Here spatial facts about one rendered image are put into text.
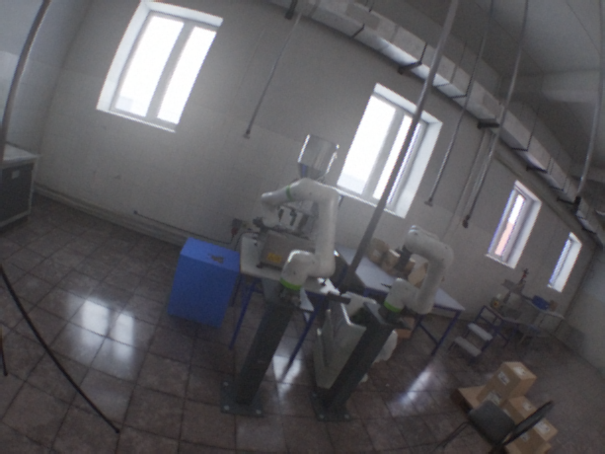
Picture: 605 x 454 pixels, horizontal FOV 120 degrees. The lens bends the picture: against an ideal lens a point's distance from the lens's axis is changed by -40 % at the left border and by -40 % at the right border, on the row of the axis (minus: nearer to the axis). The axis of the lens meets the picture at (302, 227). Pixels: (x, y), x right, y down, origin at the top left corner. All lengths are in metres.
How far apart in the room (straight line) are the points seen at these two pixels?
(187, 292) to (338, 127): 2.69
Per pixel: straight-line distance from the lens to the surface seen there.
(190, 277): 2.42
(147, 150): 3.86
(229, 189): 3.69
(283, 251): 2.17
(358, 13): 3.73
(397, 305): 1.81
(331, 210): 1.60
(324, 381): 2.45
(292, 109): 3.71
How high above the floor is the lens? 1.59
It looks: 12 degrees down
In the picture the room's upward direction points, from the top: 22 degrees clockwise
